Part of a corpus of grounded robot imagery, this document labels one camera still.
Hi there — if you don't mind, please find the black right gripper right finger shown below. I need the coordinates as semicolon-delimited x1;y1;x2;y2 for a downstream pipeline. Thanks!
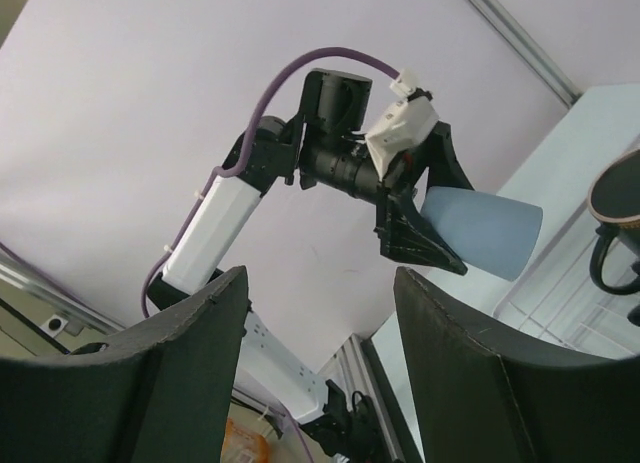
393;267;639;462

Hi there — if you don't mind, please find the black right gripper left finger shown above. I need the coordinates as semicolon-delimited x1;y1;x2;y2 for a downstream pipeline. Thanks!
1;266;249;462

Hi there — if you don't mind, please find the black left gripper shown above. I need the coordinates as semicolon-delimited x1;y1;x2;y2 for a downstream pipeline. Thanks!
299;122;474;275

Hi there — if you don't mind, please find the light blue cup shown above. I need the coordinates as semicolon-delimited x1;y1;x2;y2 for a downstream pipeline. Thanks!
420;187;543;281

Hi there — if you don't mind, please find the clear wire dish rack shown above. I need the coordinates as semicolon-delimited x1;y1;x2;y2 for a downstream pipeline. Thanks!
491;184;639;359

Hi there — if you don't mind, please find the red black mug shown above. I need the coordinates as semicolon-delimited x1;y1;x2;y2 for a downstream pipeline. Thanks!
587;149;639;296

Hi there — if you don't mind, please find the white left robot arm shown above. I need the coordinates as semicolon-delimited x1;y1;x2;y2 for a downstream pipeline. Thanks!
144;116;470;462

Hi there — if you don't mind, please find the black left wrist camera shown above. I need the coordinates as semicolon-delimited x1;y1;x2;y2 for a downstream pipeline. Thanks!
298;68;373;135

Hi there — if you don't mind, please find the aluminium frame rail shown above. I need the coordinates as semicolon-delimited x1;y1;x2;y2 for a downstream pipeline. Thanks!
465;0;583;108

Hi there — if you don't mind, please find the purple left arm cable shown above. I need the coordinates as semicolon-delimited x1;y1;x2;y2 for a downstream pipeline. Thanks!
0;46;401;463

